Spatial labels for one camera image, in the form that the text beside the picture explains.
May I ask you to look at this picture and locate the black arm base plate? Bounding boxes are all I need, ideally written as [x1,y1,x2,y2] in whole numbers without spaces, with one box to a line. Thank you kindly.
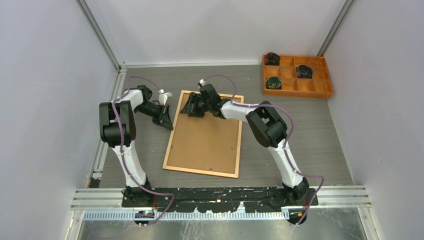
[121,186,319,213]

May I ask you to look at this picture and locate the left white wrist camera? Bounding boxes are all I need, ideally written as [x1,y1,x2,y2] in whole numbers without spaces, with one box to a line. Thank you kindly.
[158,89,173,106]

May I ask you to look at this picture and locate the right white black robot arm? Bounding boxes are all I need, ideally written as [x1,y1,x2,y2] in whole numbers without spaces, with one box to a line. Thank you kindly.
[180,80,310,205]

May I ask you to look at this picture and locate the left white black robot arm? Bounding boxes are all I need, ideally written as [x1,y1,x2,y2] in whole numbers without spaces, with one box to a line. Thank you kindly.
[99,85,174,207]

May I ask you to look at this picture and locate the black coiled cable middle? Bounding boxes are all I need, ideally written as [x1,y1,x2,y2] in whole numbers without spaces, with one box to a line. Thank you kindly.
[296,64,314,79]

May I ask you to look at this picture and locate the black coiled cable top-left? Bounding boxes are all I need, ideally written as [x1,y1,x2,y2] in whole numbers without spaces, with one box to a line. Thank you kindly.
[264,52,281,66]

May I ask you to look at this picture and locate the black blue coiled cable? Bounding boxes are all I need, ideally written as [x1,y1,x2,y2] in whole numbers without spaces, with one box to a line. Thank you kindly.
[265,76,282,90]

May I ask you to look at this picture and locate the orange compartment tray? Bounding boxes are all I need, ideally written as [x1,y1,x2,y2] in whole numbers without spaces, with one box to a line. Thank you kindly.
[261,52,334,99]

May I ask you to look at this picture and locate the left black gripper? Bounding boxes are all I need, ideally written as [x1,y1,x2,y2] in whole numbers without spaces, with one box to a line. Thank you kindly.
[135,102,174,130]

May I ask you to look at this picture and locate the aluminium rail front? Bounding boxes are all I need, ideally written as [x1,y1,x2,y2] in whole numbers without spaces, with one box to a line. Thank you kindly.
[70,185,372,210]

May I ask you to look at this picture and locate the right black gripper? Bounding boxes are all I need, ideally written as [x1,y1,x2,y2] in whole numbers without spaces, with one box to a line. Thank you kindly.
[181,92,212,118]

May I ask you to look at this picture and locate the brown cardboard backing board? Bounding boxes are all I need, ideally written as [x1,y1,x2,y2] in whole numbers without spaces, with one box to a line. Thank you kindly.
[166,93,242,175]

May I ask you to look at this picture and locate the orange wooden picture frame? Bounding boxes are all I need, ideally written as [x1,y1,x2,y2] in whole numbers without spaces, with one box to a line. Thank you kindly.
[162,90,245,179]

